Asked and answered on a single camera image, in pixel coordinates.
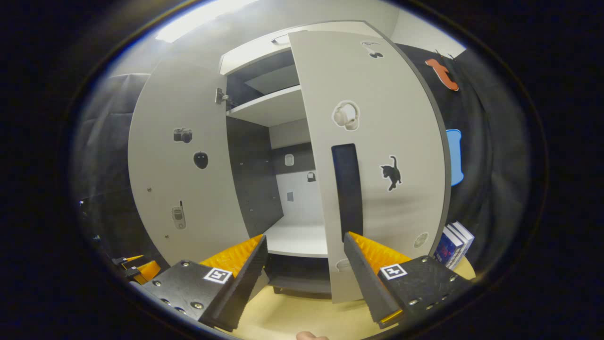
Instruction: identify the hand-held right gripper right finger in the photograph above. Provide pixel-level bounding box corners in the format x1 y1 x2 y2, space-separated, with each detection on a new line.
343 231 472 330

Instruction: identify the black backdrop cloth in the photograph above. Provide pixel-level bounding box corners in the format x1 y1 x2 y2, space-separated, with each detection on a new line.
396 42 534 274

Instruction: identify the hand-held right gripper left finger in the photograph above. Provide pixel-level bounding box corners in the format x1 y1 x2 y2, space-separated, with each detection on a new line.
130 235 268 332

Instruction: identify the light blue book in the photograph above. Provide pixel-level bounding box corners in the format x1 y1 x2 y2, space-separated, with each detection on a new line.
452 221 475 271

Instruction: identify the white and grey cabinet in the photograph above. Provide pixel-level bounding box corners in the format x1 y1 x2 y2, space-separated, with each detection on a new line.
218 20 392 296

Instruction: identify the white cabinet shelf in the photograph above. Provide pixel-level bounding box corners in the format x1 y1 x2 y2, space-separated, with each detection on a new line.
226 85 305 127

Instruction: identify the white cabinet door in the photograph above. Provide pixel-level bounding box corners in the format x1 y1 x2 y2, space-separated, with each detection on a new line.
288 29 452 304
127 59 251 267

